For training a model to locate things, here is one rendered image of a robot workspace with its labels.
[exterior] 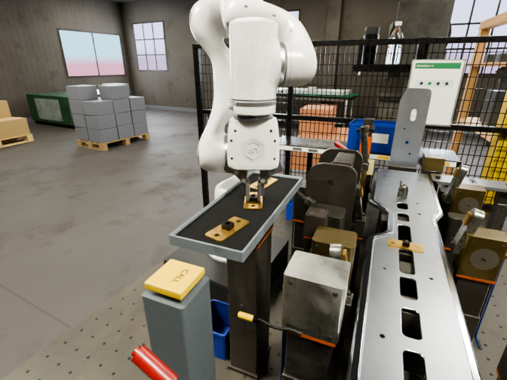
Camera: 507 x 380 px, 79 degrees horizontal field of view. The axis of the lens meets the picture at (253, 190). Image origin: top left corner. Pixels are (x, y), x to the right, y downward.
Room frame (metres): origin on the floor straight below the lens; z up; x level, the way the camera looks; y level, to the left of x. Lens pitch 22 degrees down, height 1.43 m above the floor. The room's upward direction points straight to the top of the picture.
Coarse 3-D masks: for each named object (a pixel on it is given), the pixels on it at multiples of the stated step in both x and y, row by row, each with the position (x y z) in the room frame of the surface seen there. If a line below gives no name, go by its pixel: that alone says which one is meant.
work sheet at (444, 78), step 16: (416, 64) 1.60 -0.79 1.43; (432, 64) 1.57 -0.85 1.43; (448, 64) 1.55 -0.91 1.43; (464, 64) 1.52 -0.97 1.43; (416, 80) 1.59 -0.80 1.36; (432, 80) 1.57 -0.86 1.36; (448, 80) 1.54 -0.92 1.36; (432, 96) 1.56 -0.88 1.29; (448, 96) 1.54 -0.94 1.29; (432, 112) 1.56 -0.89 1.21; (448, 112) 1.53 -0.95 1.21
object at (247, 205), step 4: (252, 192) 0.64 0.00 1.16; (256, 192) 0.64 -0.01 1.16; (252, 196) 0.60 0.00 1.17; (256, 196) 0.59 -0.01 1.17; (244, 200) 0.60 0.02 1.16; (252, 200) 0.59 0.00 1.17; (256, 200) 0.59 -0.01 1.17; (244, 204) 0.57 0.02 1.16; (248, 204) 0.57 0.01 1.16; (252, 204) 0.57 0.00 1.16; (256, 204) 0.57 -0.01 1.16; (260, 204) 0.57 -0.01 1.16; (244, 208) 0.56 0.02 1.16; (248, 208) 0.56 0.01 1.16; (252, 208) 0.56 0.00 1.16; (256, 208) 0.56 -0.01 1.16; (260, 208) 0.56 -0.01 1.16
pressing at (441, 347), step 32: (384, 192) 1.03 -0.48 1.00; (416, 192) 1.03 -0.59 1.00; (416, 224) 0.79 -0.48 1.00; (384, 256) 0.63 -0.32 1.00; (416, 256) 0.63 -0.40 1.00; (384, 288) 0.51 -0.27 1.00; (416, 288) 0.51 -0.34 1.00; (448, 288) 0.51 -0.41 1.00; (384, 320) 0.43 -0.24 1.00; (448, 320) 0.43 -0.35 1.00; (352, 352) 0.36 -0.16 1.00; (384, 352) 0.36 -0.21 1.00; (416, 352) 0.36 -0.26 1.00; (448, 352) 0.36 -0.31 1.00
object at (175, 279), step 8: (168, 264) 0.37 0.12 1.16; (176, 264) 0.37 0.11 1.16; (184, 264) 0.37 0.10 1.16; (160, 272) 0.35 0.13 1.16; (168, 272) 0.35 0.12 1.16; (176, 272) 0.35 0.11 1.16; (184, 272) 0.35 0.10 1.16; (192, 272) 0.35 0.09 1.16; (200, 272) 0.36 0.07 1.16; (152, 280) 0.34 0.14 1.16; (160, 280) 0.34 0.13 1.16; (168, 280) 0.34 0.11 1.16; (176, 280) 0.34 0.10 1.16; (184, 280) 0.34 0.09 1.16; (192, 280) 0.34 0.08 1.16; (152, 288) 0.33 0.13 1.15; (160, 288) 0.32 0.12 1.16; (168, 288) 0.32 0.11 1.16; (176, 288) 0.32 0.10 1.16; (184, 288) 0.32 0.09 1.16; (176, 296) 0.31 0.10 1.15; (184, 296) 0.32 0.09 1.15
